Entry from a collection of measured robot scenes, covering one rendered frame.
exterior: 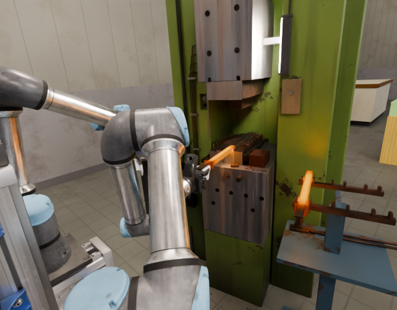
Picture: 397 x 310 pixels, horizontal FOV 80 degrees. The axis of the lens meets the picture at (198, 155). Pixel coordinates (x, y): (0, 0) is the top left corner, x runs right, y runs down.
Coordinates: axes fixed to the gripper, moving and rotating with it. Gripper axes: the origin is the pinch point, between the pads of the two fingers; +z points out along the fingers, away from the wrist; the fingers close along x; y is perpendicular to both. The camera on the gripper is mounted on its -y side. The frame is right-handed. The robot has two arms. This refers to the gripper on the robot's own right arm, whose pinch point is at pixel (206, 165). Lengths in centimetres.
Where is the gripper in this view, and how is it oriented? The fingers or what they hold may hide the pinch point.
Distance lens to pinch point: 110.3
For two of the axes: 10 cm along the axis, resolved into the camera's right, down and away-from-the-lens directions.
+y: 0.6, 9.5, 3.0
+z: 4.9, -2.9, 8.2
